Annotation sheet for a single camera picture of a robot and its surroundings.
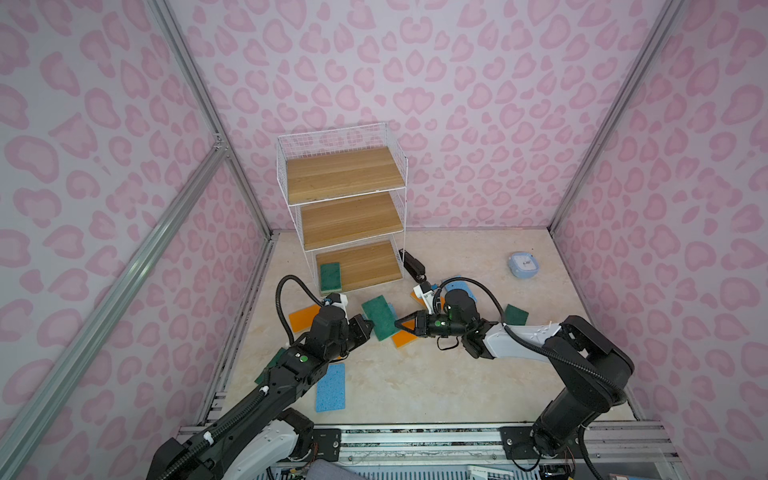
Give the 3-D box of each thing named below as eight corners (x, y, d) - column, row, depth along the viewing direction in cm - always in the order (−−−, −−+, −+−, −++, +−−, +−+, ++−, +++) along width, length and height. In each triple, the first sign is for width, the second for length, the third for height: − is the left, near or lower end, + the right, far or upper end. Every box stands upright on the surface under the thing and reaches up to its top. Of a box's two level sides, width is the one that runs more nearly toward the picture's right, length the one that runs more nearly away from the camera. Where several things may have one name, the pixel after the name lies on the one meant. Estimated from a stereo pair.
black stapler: (419, 284, 106) (420, 275, 102) (397, 259, 114) (397, 250, 110) (428, 278, 108) (429, 270, 104) (405, 254, 115) (405, 246, 111)
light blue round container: (511, 278, 108) (514, 272, 105) (505, 260, 113) (508, 253, 110) (538, 278, 108) (542, 272, 105) (531, 259, 113) (534, 253, 110)
